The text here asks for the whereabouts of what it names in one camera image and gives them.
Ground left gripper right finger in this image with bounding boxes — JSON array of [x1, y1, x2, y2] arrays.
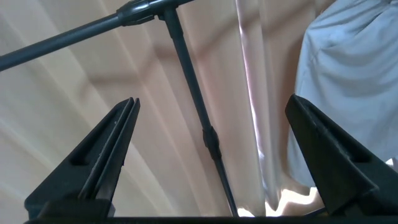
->
[[285, 94, 398, 216]]

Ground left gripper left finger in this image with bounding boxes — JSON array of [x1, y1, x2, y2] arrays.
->
[[24, 97, 141, 218]]

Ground pale grey shorts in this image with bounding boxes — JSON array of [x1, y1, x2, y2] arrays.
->
[[285, 0, 398, 189]]

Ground black clothes rack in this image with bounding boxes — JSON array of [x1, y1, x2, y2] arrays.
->
[[0, 0, 240, 218]]

